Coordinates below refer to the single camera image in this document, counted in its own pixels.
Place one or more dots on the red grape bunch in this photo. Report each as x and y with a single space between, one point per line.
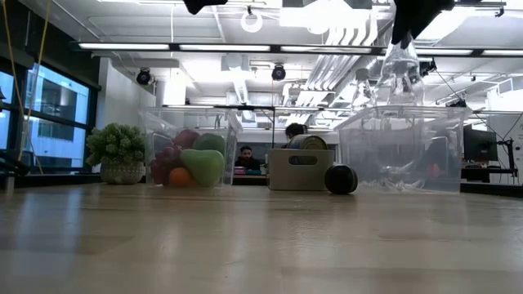
163 163

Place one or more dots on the orange tomatoes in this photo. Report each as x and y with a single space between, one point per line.
180 177

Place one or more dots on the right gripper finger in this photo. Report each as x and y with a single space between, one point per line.
400 24
429 10

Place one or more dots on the small grey plastic bin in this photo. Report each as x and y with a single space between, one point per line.
300 173

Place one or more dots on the blue red label can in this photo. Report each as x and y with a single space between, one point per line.
306 142

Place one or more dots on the green artificial plant white pot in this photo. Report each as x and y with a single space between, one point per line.
116 151

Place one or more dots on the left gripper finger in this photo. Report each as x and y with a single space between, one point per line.
202 5

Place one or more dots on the silver ventilation duct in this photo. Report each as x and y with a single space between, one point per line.
380 32

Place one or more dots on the dark green apple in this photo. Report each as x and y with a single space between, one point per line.
210 142

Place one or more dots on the black computer monitor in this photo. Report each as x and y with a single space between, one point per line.
480 145

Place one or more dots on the light green apple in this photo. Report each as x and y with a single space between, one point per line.
204 166

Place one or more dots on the black ceiling spotlight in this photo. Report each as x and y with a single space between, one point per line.
457 104
278 72
143 76
429 65

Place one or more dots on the orange bottle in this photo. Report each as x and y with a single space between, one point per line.
433 170

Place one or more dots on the dark plum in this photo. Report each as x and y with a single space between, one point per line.
341 179

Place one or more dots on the long ceiling light strip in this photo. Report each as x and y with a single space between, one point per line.
122 46

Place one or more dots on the black framed window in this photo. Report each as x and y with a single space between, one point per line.
57 94

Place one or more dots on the clear plastic bottle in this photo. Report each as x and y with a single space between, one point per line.
361 92
400 77

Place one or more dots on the person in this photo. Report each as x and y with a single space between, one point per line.
295 130
247 157

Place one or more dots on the clear plastic bin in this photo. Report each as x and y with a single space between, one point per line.
408 147
155 122

